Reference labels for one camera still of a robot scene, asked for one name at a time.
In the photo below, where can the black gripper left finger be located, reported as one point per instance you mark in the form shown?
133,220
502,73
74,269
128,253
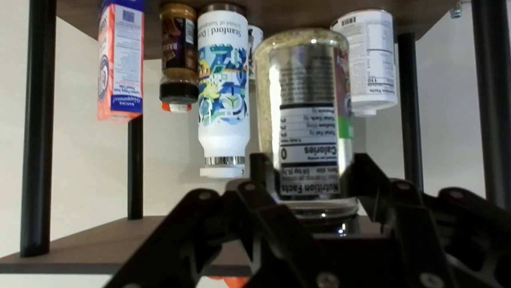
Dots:
213,234

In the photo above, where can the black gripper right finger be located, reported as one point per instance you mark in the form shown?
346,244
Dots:
441,241

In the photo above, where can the brown spice jar red cap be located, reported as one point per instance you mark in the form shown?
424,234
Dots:
178,53

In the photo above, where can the orange fruit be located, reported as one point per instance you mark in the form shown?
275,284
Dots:
234,282

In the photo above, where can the white floral water bottle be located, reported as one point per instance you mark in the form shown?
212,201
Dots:
224,90

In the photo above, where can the orange and blue sugar box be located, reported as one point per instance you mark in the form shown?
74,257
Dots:
122,58

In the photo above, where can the black frame brown shelving unit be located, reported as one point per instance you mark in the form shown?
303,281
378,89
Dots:
37,133

